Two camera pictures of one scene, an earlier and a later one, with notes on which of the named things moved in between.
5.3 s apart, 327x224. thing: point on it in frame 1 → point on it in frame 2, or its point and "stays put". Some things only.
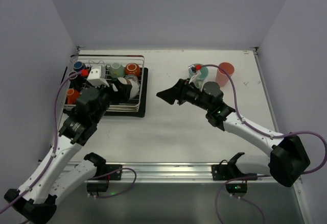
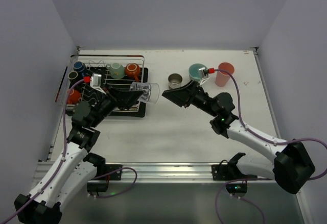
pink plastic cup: (222, 77) stays put
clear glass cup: (133, 77) → (150, 91)
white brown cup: (135, 89) → (174, 80)
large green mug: (200, 78) stays put
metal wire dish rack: (114, 81) stays put
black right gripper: (181, 92) stays put
